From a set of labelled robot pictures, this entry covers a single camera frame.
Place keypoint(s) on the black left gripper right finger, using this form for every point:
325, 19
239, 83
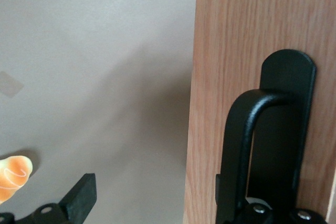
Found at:
275, 216

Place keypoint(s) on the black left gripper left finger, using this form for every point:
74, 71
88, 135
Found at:
78, 197

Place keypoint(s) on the translucent tape patch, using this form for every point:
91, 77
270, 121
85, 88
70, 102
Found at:
9, 85

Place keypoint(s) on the orange toy bread roll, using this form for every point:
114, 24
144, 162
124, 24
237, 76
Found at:
13, 176

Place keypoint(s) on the light wooden drawer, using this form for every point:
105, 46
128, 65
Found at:
223, 51

